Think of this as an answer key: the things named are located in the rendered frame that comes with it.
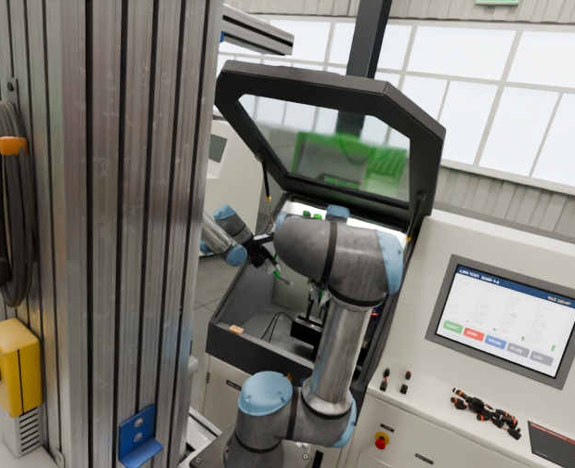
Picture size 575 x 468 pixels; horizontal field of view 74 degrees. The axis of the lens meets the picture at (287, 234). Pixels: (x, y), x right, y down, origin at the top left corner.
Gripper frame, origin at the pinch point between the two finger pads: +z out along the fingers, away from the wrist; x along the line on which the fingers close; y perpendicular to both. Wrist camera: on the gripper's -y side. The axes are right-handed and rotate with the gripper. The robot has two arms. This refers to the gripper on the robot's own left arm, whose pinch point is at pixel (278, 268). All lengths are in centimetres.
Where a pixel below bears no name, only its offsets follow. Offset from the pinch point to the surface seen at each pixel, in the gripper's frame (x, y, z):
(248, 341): -0.3, 29.1, 13.5
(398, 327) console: 31, -15, 42
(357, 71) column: -271, -307, 42
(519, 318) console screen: 63, -41, 51
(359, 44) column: -267, -328, 17
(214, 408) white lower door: -19, 61, 37
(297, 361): 17.2, 21.9, 25.1
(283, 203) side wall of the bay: -31.3, -30.5, -5.0
